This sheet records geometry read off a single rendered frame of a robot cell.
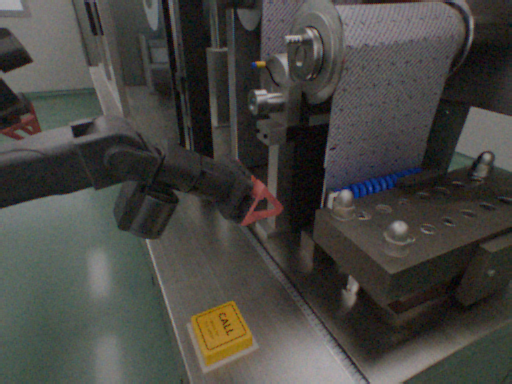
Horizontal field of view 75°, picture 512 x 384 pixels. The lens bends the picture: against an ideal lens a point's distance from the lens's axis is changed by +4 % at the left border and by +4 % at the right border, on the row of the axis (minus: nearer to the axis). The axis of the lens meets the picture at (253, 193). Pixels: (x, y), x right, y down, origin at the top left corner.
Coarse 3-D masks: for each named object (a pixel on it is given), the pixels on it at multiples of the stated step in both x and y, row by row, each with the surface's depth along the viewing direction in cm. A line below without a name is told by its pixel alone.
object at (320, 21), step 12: (312, 12) 48; (300, 24) 51; (312, 24) 48; (324, 24) 46; (324, 36) 47; (324, 48) 47; (456, 48) 56; (324, 60) 48; (324, 72) 48; (312, 84) 52; (324, 84) 49
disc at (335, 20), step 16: (320, 0) 47; (336, 16) 45; (336, 32) 45; (288, 48) 56; (336, 48) 46; (288, 64) 57; (336, 64) 46; (336, 80) 47; (304, 96) 55; (320, 96) 51
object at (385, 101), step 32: (352, 64) 48; (384, 64) 50; (416, 64) 53; (448, 64) 56; (352, 96) 50; (384, 96) 53; (416, 96) 57; (352, 128) 53; (384, 128) 57; (416, 128) 60; (352, 160) 57
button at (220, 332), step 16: (224, 304) 50; (192, 320) 48; (208, 320) 48; (224, 320) 48; (240, 320) 48; (208, 336) 45; (224, 336) 45; (240, 336) 45; (208, 352) 43; (224, 352) 44
